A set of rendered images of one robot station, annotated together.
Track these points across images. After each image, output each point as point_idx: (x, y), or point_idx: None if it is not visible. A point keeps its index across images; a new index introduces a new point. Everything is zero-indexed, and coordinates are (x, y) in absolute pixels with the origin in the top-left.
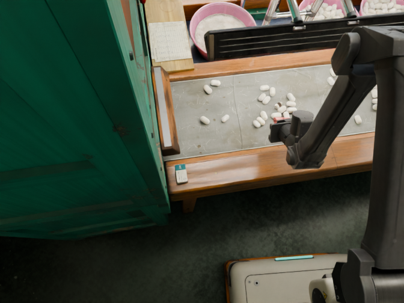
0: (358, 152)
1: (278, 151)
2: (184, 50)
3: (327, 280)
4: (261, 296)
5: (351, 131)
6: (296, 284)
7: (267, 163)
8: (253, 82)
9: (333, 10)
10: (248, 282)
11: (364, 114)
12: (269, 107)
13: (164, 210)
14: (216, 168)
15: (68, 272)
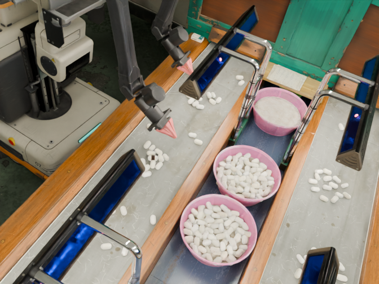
0: (131, 105)
1: (171, 75)
2: (274, 78)
3: (92, 41)
4: (92, 100)
5: (146, 119)
6: (76, 118)
7: (170, 66)
8: (227, 100)
9: (255, 191)
10: (105, 100)
11: (149, 136)
12: (202, 95)
13: None
14: (188, 50)
15: None
